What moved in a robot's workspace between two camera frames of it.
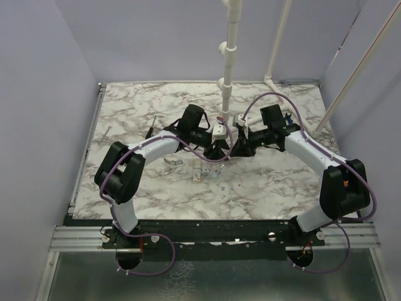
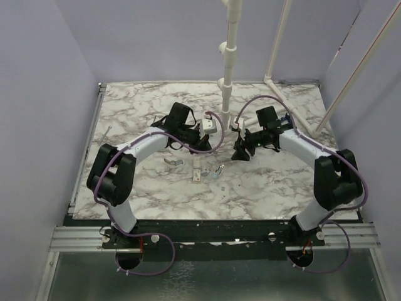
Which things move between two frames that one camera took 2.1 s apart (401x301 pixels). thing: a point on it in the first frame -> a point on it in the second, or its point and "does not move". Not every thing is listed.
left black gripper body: [208, 153] -> [197, 141]
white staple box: [197, 172] does not move
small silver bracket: [176, 163] does not move
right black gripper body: [254, 140] does not move
